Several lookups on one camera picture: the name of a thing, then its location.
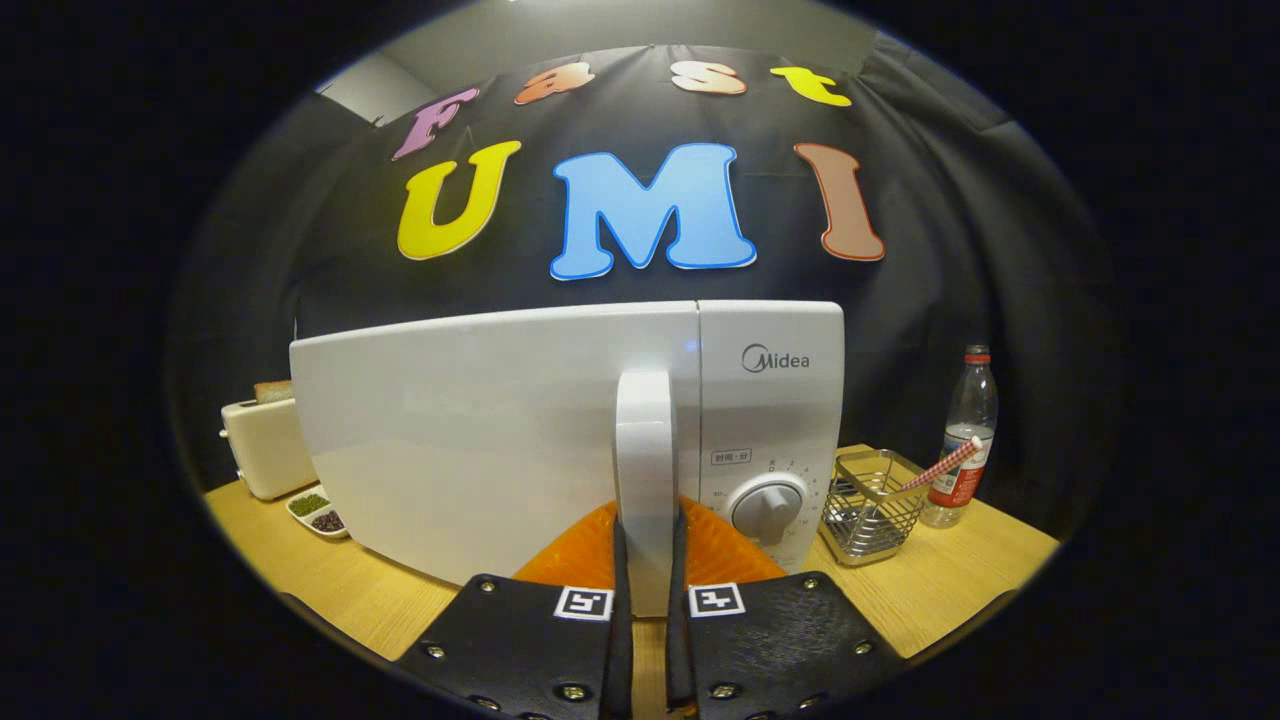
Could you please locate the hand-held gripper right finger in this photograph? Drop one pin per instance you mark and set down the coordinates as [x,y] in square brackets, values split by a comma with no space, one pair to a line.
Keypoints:
[678,650]

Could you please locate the white microwave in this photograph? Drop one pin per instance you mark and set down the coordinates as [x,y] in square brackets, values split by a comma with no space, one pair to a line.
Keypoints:
[480,450]

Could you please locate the toast slice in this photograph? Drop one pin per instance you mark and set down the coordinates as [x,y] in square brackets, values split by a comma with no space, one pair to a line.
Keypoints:
[273,392]

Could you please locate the red checkered straw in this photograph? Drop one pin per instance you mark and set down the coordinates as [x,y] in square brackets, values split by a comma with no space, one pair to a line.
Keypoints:
[945,465]

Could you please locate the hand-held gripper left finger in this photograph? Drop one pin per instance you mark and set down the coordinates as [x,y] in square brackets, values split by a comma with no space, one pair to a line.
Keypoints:
[622,660]

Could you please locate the clear plastic water bottle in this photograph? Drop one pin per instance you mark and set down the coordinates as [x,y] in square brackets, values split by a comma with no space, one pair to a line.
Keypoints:
[972,410]

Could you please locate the white toaster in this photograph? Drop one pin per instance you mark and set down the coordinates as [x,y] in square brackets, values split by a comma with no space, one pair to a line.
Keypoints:
[265,450]

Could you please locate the white divided bean dish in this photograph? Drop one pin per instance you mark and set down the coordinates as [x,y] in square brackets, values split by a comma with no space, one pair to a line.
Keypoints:
[318,513]

